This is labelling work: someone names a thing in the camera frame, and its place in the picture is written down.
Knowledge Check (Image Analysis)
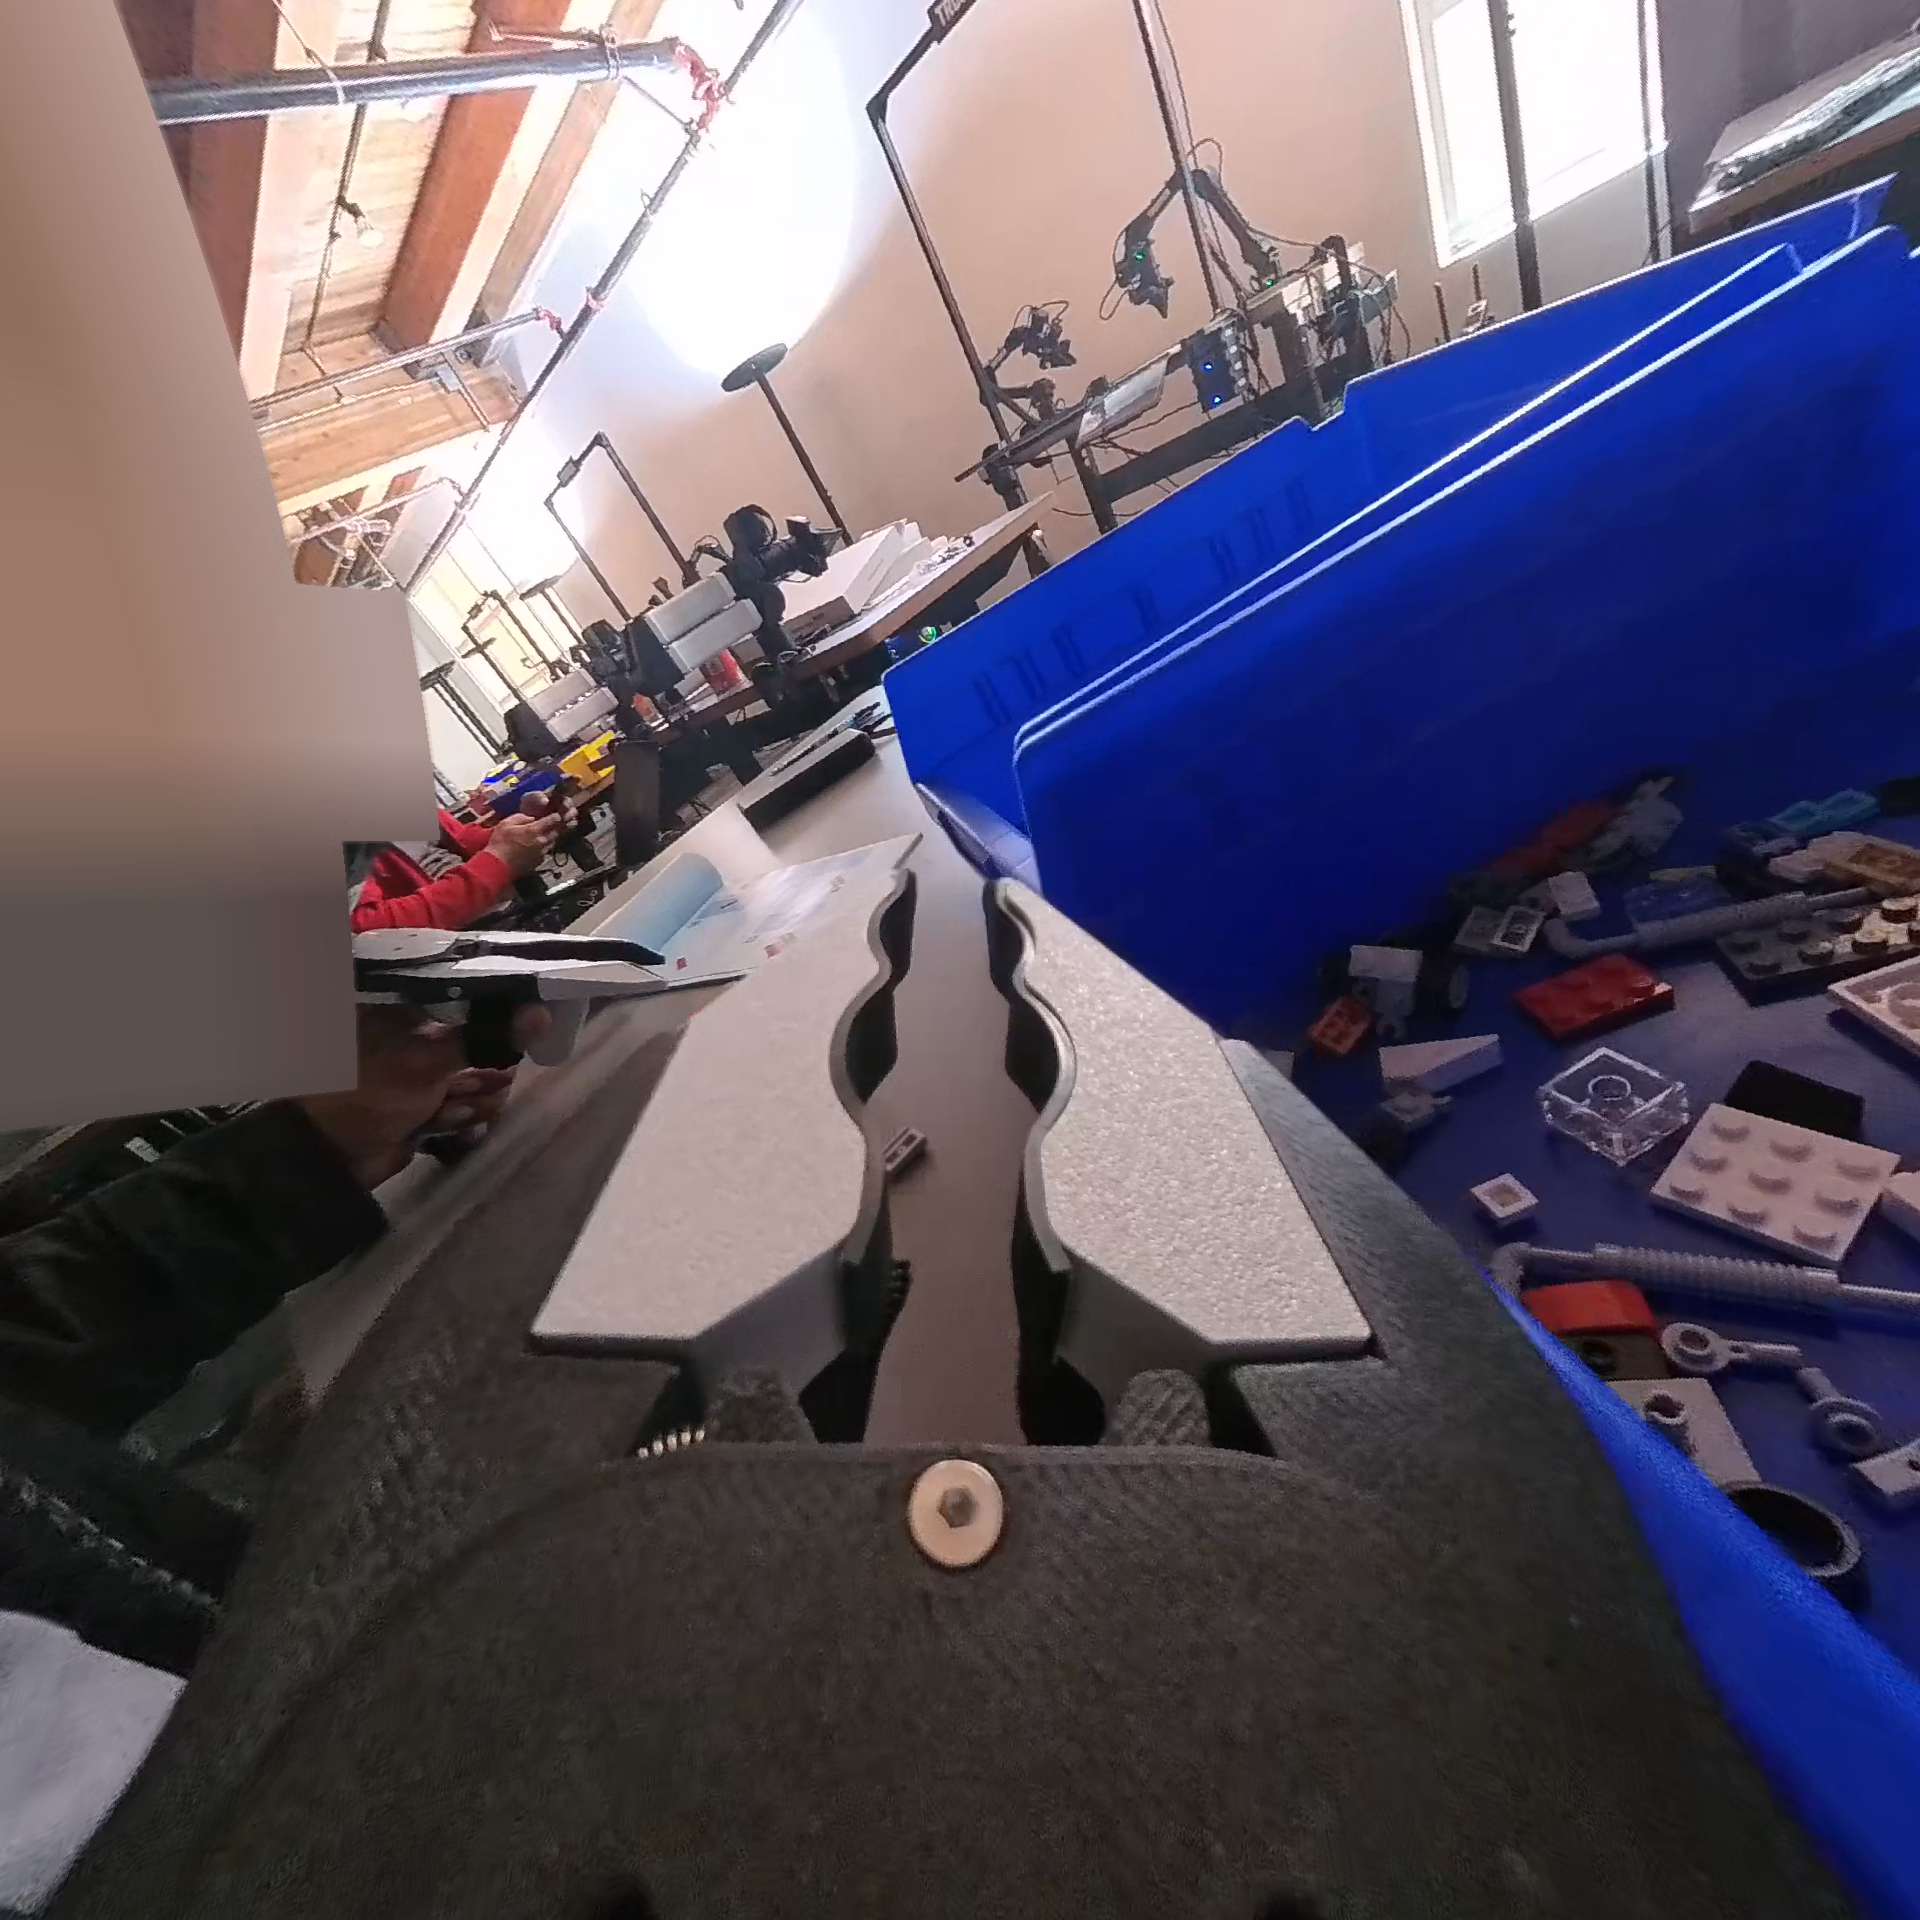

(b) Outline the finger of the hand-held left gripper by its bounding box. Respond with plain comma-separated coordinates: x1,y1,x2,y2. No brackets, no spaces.
525,961,756,1009
354,923,667,969

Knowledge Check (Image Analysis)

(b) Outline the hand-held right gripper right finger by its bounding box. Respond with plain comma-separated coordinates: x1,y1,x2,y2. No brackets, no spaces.
983,875,1379,1434

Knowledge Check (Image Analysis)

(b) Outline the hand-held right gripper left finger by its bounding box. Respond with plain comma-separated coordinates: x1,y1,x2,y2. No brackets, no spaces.
528,865,921,1411

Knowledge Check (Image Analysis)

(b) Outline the blue plastic bin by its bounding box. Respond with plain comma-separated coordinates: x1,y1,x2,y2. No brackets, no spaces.
882,176,1897,888
1013,223,1920,1920

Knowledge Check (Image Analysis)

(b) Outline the person's left forearm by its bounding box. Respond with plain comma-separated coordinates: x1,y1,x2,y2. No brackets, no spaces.
0,1098,396,1441

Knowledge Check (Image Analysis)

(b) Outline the grey desk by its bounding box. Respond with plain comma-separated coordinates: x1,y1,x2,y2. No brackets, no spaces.
276,682,1053,1450

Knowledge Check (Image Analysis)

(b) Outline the person's left hand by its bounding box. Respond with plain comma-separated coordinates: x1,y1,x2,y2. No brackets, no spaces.
300,1001,558,1198

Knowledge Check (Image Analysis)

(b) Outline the light blue instruction booklet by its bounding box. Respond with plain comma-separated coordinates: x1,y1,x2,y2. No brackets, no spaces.
593,833,926,995

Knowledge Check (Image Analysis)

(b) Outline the black box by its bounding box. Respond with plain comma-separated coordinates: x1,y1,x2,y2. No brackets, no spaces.
739,729,882,830

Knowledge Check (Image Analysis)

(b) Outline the white topped table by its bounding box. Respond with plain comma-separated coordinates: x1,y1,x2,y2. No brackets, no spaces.
780,493,1056,678

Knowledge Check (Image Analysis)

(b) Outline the pile of toy bricks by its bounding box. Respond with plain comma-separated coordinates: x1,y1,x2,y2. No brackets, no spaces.
1304,772,1920,1614

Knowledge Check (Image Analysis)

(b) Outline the person's torso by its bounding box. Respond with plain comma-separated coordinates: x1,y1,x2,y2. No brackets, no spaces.
0,1410,259,1920

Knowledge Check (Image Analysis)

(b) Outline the equipment workbench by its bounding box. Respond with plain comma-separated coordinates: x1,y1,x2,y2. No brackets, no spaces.
961,240,1404,533

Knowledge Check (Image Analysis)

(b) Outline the metal ceiling pipe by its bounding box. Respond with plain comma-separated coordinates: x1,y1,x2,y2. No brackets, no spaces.
151,35,708,126

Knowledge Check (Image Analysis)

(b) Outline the window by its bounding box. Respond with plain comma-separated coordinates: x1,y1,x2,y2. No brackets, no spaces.
1402,0,1669,271

